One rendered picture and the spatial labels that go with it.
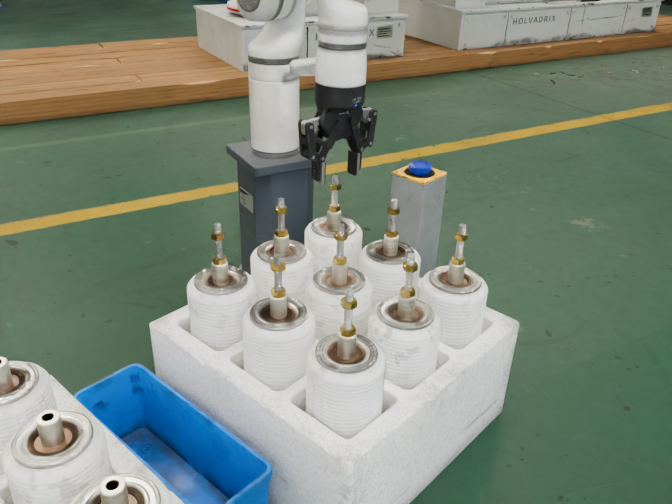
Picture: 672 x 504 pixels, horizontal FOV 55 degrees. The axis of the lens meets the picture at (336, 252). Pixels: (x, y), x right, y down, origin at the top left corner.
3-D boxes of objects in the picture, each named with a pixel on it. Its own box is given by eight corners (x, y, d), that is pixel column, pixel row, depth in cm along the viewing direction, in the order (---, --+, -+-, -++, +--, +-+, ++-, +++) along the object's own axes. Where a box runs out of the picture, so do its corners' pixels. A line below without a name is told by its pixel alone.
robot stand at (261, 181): (232, 275, 141) (225, 144, 126) (292, 260, 147) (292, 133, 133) (259, 309, 130) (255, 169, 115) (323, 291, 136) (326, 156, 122)
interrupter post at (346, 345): (334, 350, 79) (335, 328, 77) (353, 348, 79) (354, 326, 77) (339, 362, 77) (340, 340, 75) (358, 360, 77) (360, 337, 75)
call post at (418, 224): (379, 321, 128) (390, 173, 113) (400, 307, 132) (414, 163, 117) (408, 336, 123) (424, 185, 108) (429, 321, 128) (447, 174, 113)
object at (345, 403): (299, 441, 89) (299, 334, 81) (366, 431, 91) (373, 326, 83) (313, 496, 81) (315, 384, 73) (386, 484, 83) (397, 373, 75)
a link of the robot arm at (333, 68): (333, 67, 103) (334, 26, 100) (380, 83, 96) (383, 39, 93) (286, 74, 98) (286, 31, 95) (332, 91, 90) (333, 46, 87)
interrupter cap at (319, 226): (342, 215, 112) (342, 212, 111) (365, 234, 106) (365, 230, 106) (303, 224, 108) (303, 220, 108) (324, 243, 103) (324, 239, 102)
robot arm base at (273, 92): (243, 146, 126) (239, 56, 117) (286, 139, 130) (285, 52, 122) (263, 161, 119) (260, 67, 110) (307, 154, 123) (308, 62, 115)
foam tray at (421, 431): (160, 416, 103) (147, 322, 94) (327, 316, 128) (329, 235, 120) (344, 570, 80) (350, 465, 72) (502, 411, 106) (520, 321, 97)
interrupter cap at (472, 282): (422, 289, 91) (423, 285, 91) (435, 264, 98) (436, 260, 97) (475, 301, 89) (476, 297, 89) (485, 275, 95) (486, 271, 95)
